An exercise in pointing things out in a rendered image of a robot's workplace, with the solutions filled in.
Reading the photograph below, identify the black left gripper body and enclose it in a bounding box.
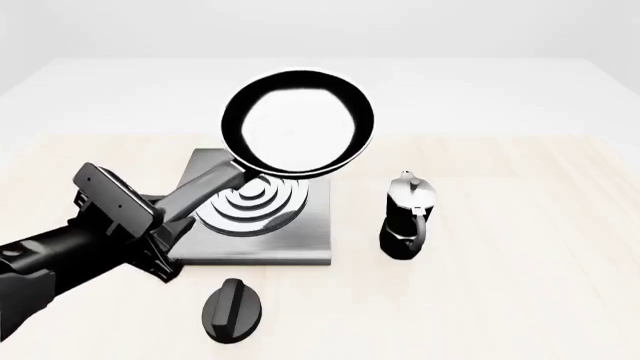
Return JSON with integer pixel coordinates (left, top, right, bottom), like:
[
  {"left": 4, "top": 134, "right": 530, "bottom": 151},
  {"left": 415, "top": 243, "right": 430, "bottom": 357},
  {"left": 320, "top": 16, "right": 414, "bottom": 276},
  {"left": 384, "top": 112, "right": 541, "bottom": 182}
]
[{"left": 73, "top": 186, "right": 185, "bottom": 284}]

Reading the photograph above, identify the black frying pan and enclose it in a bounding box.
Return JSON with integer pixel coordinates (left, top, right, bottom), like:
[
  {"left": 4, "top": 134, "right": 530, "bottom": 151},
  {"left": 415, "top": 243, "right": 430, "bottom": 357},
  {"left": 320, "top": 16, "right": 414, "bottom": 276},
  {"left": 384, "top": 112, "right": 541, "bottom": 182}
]
[{"left": 151, "top": 66, "right": 376, "bottom": 229}]

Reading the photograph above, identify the round black stove knob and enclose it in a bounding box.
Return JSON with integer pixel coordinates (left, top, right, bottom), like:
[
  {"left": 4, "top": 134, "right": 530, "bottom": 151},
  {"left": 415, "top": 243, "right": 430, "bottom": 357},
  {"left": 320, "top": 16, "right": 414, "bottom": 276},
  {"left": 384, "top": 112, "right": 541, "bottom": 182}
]
[{"left": 201, "top": 277, "right": 264, "bottom": 345}]

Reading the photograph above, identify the flat black stove plate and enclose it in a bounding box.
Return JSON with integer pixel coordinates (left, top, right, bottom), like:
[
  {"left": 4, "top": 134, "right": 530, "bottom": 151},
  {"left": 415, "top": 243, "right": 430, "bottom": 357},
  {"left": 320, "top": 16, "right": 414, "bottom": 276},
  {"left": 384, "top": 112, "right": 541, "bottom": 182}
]
[{"left": 168, "top": 147, "right": 333, "bottom": 267}]

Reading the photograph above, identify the black and silver moka pot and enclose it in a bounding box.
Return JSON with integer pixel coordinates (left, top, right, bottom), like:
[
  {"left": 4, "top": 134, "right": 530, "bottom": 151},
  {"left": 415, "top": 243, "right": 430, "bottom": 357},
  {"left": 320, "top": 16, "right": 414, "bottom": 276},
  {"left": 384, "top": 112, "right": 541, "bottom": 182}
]
[{"left": 378, "top": 169, "right": 439, "bottom": 261}]

